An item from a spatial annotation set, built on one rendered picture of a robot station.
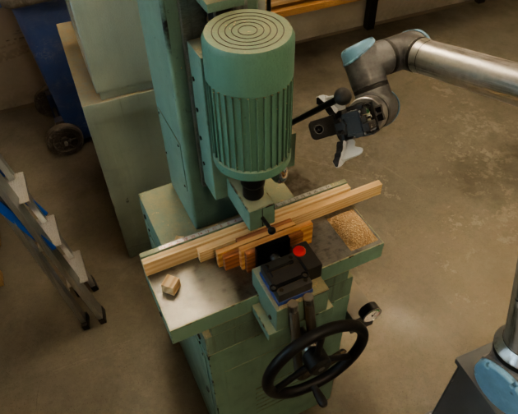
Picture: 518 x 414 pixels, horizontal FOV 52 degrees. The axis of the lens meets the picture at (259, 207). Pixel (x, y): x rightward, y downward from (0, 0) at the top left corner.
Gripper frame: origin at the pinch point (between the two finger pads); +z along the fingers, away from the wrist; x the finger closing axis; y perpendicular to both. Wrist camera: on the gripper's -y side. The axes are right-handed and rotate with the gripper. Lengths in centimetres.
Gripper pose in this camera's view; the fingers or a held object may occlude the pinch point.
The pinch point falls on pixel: (323, 133)
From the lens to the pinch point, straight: 113.3
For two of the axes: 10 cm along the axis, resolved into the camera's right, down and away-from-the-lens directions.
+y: 8.2, -1.6, -5.4
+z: -4.9, 2.9, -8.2
